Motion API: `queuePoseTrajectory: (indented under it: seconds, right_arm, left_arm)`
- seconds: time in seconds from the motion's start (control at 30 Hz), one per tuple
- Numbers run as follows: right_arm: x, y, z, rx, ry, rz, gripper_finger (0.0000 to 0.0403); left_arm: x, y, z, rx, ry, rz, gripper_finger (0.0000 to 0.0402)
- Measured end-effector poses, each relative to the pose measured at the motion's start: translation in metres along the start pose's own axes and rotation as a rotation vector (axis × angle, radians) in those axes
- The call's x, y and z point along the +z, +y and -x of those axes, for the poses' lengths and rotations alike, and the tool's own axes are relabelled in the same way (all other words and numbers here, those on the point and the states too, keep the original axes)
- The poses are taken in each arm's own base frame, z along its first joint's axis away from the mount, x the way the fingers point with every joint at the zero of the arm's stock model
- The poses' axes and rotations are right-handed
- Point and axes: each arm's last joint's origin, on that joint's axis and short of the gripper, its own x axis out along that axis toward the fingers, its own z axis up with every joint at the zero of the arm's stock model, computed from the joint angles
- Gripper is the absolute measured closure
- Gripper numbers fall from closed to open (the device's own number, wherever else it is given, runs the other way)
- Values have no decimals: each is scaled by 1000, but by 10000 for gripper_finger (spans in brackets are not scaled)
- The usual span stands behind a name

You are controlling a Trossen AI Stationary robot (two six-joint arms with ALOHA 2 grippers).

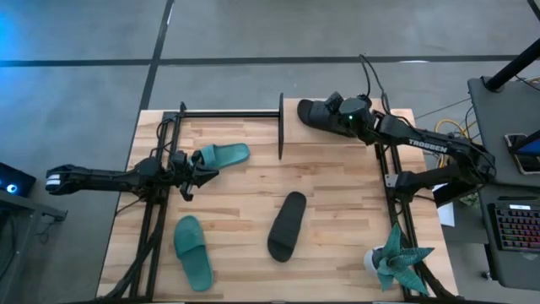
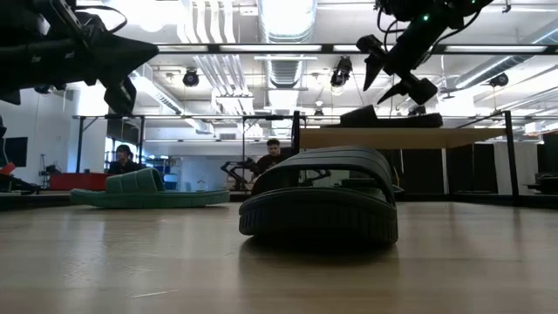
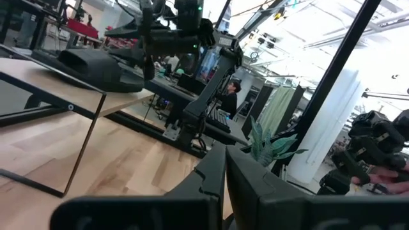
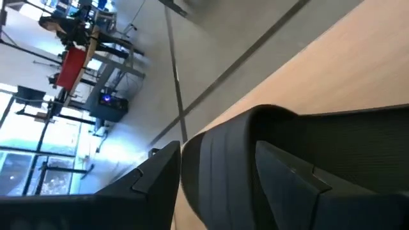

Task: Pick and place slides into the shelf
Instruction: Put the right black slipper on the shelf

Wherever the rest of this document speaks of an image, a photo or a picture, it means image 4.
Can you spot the wooden desk with grey legs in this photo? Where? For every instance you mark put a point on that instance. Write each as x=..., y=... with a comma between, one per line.
x=108, y=62

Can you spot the computer tower with purple light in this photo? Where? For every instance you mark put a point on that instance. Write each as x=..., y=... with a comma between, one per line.
x=110, y=103

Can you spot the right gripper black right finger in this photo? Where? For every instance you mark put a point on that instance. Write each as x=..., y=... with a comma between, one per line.
x=287, y=185

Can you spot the person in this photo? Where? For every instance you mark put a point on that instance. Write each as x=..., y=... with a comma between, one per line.
x=73, y=30

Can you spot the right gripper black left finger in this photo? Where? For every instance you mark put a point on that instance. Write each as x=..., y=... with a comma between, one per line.
x=159, y=179

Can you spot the red plastic bin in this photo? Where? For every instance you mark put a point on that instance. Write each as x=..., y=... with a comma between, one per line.
x=72, y=67

